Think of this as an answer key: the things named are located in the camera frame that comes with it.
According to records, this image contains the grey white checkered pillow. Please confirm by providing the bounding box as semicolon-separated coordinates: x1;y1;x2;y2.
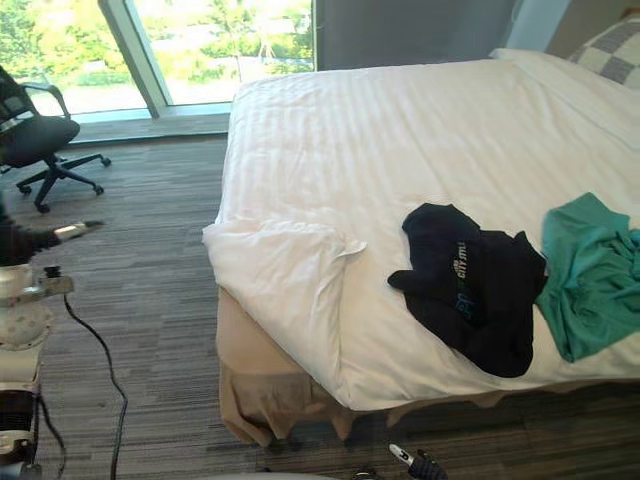
568;13;640;87

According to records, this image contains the grey window frame post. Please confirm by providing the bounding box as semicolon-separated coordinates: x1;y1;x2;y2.
97;0;174;119

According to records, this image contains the black office chair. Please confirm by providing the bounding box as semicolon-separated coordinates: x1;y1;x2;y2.
0;64;113;214

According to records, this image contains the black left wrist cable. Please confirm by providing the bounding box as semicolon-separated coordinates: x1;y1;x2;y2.
62;292;129;480

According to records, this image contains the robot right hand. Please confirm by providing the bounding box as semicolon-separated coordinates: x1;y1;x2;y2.
388;442;449;480

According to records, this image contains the beige bed skirt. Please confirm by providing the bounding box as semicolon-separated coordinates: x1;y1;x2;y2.
215;288;640;444

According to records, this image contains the white striped duvet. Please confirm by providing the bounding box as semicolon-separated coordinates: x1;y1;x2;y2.
202;47;640;411

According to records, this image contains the teal garment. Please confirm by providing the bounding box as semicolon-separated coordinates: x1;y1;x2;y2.
534;192;640;364

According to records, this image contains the black printed garment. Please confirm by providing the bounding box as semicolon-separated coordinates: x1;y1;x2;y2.
387;202;549;379

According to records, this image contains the white bed sheet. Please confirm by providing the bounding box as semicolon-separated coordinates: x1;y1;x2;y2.
489;47;640;151

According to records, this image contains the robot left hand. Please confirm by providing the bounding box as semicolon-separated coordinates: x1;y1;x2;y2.
0;212;106;269

